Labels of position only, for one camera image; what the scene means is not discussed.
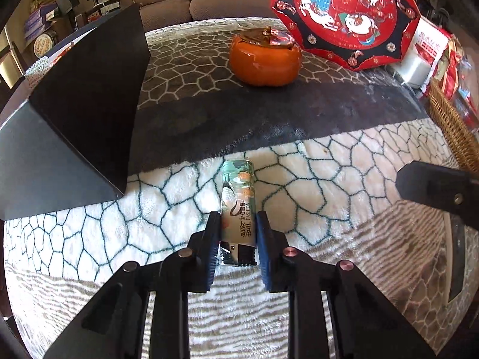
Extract round printed tin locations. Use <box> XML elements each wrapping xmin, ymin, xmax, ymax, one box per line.
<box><xmin>33</xmin><ymin>32</ymin><xmax>59</xmax><ymax>59</ymax></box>

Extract black box white inside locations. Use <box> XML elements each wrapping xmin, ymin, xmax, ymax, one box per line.
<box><xmin>0</xmin><ymin>2</ymin><xmax>152</xmax><ymax>221</ymax></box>

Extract red hexagonal tin box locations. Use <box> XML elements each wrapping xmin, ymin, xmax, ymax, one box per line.
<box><xmin>270</xmin><ymin>0</ymin><xmax>422</xmax><ymax>72</ymax></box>

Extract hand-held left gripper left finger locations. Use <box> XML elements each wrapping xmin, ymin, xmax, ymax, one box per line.
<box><xmin>43</xmin><ymin>211</ymin><xmax>224</xmax><ymax>359</ymax></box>

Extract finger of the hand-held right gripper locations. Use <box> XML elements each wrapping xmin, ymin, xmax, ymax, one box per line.
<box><xmin>396</xmin><ymin>160</ymin><xmax>479</xmax><ymax>229</ymax></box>

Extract wicker basket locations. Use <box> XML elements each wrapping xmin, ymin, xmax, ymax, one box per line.
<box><xmin>427</xmin><ymin>78</ymin><xmax>479</xmax><ymax>175</ymax></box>

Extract green patterned snack packet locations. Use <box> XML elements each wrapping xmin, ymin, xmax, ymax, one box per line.
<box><xmin>219</xmin><ymin>157</ymin><xmax>259</xmax><ymax>268</ymax></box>

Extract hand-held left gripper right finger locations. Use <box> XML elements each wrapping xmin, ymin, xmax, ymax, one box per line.
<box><xmin>255</xmin><ymin>211</ymin><xmax>437</xmax><ymax>359</ymax></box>

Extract red and white gift bag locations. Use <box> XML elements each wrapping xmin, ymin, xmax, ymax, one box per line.
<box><xmin>415</xmin><ymin>18</ymin><xmax>454</xmax><ymax>94</ymax></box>

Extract stack of purple white boxes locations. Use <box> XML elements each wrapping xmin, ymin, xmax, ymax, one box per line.
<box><xmin>24</xmin><ymin>5</ymin><xmax>59</xmax><ymax>42</ymax></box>

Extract red snack bags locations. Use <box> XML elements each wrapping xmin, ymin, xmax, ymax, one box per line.
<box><xmin>438</xmin><ymin>35</ymin><xmax>479</xmax><ymax>137</ymax></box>

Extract orange persimmon-shaped jar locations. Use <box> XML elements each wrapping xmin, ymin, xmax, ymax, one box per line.
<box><xmin>229</xmin><ymin>26</ymin><xmax>302</xmax><ymax>89</ymax></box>

